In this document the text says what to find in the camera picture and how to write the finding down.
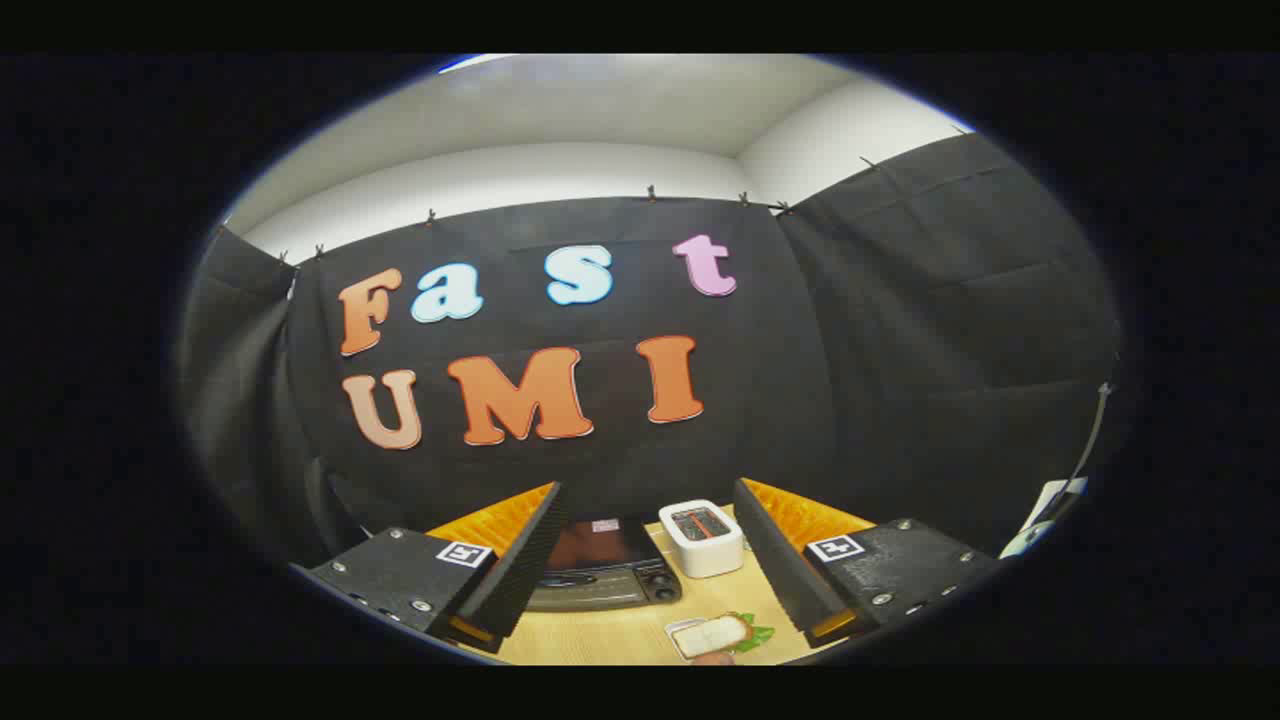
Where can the white slot toaster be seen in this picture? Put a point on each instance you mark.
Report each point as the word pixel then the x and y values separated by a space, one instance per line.
pixel 705 550

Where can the white rectangular tray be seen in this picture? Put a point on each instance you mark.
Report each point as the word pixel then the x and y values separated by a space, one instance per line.
pixel 680 627

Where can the row of small cloth clips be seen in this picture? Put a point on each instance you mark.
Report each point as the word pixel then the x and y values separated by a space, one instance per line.
pixel 651 192

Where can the black toaster oven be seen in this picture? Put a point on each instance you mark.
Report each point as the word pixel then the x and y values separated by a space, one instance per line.
pixel 610 590

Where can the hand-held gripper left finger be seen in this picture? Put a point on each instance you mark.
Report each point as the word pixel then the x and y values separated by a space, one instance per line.
pixel 530 560

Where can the sandwich with lettuce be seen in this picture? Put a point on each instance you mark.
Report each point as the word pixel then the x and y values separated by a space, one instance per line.
pixel 712 635

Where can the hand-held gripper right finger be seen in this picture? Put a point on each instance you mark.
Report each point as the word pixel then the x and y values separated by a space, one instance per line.
pixel 775 565

